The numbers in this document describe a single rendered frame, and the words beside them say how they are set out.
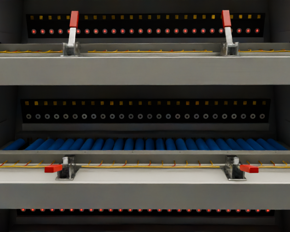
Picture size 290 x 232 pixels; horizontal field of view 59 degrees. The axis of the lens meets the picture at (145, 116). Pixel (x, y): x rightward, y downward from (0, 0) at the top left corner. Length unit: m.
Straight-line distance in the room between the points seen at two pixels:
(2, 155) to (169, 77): 0.31
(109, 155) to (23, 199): 0.15
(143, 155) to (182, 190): 0.09
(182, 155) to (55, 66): 0.26
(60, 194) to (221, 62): 0.33
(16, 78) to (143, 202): 0.29
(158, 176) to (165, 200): 0.04
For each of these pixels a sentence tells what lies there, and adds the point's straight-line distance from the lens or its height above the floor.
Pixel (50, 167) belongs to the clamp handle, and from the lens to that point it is 0.36.
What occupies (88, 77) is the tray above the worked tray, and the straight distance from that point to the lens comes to 0.44.
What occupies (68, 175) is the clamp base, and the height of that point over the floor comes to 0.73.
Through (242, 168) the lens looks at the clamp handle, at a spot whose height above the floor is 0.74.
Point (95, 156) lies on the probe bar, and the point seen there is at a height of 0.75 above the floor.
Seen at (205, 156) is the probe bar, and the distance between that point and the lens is 0.45.
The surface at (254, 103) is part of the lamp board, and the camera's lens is 0.60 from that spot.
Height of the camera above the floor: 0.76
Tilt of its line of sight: 7 degrees up
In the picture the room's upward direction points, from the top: straight up
